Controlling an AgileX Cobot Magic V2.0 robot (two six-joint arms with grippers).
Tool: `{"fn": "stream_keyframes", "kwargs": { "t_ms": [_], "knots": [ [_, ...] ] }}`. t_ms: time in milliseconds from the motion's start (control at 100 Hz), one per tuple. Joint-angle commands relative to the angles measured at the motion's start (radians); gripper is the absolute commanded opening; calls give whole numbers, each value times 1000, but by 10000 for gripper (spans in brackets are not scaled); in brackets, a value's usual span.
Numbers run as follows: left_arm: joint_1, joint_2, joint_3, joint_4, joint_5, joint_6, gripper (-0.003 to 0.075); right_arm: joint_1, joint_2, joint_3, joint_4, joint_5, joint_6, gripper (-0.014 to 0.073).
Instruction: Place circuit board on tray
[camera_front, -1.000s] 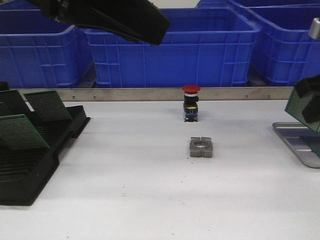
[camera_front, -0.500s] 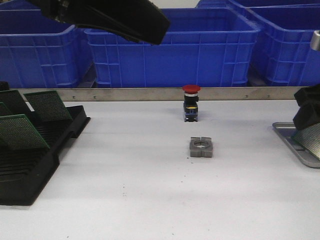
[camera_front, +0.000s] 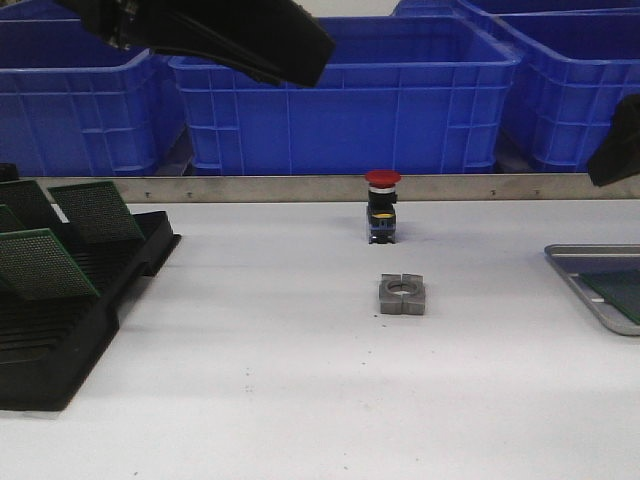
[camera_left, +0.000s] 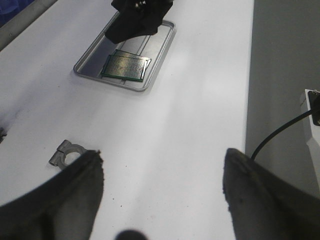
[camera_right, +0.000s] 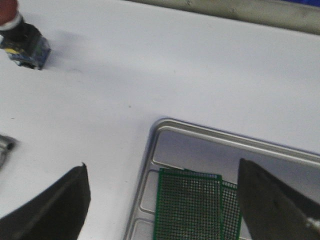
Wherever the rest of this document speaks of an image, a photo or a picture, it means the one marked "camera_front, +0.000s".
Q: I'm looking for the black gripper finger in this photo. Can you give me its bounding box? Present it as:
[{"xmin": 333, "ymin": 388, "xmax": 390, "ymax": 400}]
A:
[{"xmin": 58, "ymin": 0, "xmax": 335, "ymax": 87}]

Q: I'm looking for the green perforated circuit board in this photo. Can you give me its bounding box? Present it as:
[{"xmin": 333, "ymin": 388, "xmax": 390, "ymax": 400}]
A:
[
  {"xmin": 0, "ymin": 204, "xmax": 25, "ymax": 234},
  {"xmin": 1, "ymin": 228, "xmax": 100, "ymax": 300},
  {"xmin": 1, "ymin": 180, "xmax": 62, "ymax": 231},
  {"xmin": 48, "ymin": 181, "xmax": 145, "ymax": 244}
]

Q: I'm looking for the black slotted board rack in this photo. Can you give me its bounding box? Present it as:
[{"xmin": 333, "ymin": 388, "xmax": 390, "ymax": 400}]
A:
[{"xmin": 0, "ymin": 162, "xmax": 183, "ymax": 413}]

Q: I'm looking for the silver metal tray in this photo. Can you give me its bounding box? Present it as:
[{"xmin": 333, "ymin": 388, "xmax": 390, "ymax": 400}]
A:
[{"xmin": 544, "ymin": 244, "xmax": 639, "ymax": 337}]

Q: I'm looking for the green circuit board on tray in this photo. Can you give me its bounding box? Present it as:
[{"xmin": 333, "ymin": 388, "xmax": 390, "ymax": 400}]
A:
[{"xmin": 580, "ymin": 269, "xmax": 639, "ymax": 325}]

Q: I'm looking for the blue plastic crate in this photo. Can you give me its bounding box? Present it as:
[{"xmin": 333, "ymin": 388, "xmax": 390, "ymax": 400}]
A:
[
  {"xmin": 493, "ymin": 12, "xmax": 639, "ymax": 172},
  {"xmin": 170, "ymin": 16, "xmax": 519, "ymax": 176},
  {"xmin": 392, "ymin": 0, "xmax": 639, "ymax": 17},
  {"xmin": 1, "ymin": 0, "xmax": 79, "ymax": 20},
  {"xmin": 1, "ymin": 20, "xmax": 185, "ymax": 177}
]

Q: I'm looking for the red emergency stop button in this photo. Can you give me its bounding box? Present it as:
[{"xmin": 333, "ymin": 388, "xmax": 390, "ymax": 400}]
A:
[{"xmin": 364, "ymin": 170, "xmax": 401, "ymax": 244}]

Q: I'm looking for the grey metal clamp block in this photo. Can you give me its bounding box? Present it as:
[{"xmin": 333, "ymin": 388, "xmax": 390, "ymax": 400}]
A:
[{"xmin": 378, "ymin": 273, "xmax": 426, "ymax": 316}]

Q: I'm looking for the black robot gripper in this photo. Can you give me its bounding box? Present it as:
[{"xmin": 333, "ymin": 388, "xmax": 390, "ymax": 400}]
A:
[{"xmin": 587, "ymin": 94, "xmax": 639, "ymax": 187}]

